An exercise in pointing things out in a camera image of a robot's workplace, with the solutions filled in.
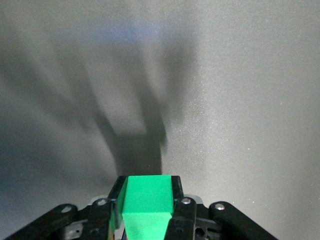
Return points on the small green cube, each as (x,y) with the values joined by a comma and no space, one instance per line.
(147,207)

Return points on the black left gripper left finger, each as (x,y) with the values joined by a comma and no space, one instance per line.
(98,220)

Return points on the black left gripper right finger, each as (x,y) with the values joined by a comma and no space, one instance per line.
(185,220)

